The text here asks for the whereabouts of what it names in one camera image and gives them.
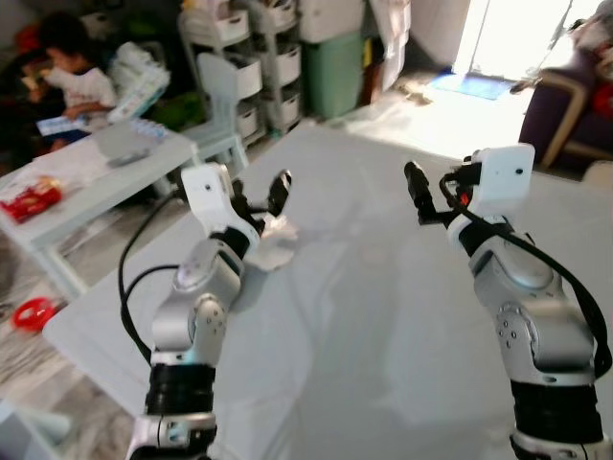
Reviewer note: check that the white drawer tower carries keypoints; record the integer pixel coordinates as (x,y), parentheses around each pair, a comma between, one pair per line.
(230,29)
(283,67)

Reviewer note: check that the sitting child in white shirt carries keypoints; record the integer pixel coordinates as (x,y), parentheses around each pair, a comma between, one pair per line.
(81,86)

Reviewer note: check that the white plastic container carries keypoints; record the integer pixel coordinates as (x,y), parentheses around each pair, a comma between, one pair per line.
(330,17)

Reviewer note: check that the red snack packet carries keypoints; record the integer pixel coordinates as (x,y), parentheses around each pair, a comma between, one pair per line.
(29,199)

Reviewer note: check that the green plastic toy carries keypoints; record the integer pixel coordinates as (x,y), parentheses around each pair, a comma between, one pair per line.
(177,110)

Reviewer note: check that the white blue diaper package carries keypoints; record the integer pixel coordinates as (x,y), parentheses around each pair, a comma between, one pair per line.
(142,77)

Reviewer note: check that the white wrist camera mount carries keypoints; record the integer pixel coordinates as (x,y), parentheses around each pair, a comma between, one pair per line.
(203,192)
(503,177)

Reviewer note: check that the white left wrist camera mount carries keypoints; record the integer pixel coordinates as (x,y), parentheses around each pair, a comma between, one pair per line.
(203,192)

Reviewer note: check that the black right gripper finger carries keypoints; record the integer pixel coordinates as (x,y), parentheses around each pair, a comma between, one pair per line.
(416,192)
(460,187)

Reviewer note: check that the low white table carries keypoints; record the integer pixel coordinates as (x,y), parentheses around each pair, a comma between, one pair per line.
(96,187)

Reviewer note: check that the grey flat tray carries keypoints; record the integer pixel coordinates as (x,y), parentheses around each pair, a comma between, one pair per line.
(124,144)

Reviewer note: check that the white plastic child chair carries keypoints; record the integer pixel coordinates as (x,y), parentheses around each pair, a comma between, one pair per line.
(222,96)

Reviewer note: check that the green plastic bin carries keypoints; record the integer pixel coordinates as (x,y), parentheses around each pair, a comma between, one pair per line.
(333,77)

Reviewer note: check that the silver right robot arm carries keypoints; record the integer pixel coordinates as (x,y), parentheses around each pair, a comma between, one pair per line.
(527,316)

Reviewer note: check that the blue door mat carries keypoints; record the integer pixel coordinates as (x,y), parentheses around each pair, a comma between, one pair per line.
(469,86)

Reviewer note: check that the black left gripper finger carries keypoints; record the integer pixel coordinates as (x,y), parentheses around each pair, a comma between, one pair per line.
(280,192)
(239,195)

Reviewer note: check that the purple armchair with wooden arms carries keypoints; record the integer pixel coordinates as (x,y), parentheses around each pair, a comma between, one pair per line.
(551,110)

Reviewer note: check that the red cloth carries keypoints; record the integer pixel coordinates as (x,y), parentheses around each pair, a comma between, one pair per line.
(603,99)

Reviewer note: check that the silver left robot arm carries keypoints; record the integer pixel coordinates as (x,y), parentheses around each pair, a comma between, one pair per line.
(196,316)

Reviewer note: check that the white sheer curtain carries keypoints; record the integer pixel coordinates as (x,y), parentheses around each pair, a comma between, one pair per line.
(393,34)

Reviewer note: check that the blue picture book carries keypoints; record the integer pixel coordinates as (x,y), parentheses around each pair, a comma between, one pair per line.
(62,125)

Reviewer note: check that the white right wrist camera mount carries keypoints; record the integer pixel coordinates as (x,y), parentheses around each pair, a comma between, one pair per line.
(503,177)

